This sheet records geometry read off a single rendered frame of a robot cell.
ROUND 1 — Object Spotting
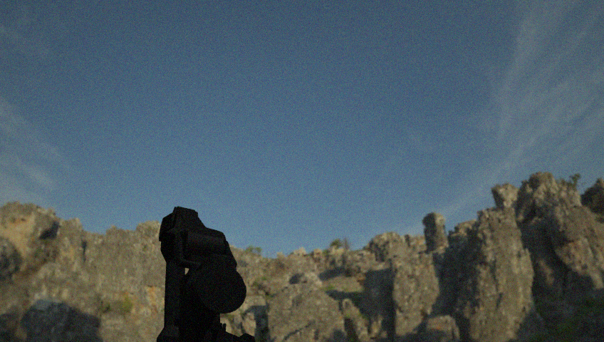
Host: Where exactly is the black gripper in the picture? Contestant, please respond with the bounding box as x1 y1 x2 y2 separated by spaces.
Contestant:
175 312 222 342

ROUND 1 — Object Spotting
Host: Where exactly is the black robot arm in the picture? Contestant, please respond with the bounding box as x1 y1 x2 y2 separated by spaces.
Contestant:
156 207 246 342

